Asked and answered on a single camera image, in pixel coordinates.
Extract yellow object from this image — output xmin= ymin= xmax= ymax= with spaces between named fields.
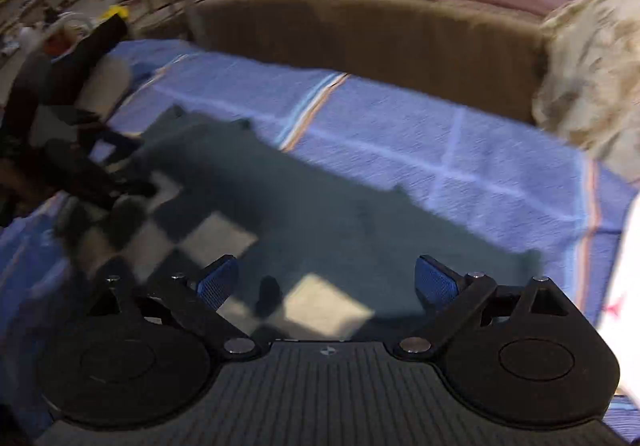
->
xmin=97 ymin=6 xmax=131 ymax=23

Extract white cloth with red mark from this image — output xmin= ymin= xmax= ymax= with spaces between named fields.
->
xmin=595 ymin=191 xmax=640 ymax=403

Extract black cloth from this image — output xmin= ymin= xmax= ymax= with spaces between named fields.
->
xmin=0 ymin=16 xmax=130 ymax=139

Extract blue striped blanket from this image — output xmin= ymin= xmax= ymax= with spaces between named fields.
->
xmin=0 ymin=38 xmax=640 ymax=446

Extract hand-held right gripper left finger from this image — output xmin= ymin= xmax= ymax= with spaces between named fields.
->
xmin=87 ymin=254 xmax=261 ymax=360

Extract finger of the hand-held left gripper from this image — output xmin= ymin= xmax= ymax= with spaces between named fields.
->
xmin=97 ymin=175 xmax=159 ymax=201
xmin=75 ymin=111 xmax=145 ymax=154

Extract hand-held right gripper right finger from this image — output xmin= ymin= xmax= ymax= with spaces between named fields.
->
xmin=395 ymin=254 xmax=576 ymax=359

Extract floral beige duvet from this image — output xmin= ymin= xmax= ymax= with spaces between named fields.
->
xmin=531 ymin=0 xmax=640 ymax=183

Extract dark checkered shorts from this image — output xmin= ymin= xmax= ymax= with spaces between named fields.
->
xmin=65 ymin=106 xmax=546 ymax=342

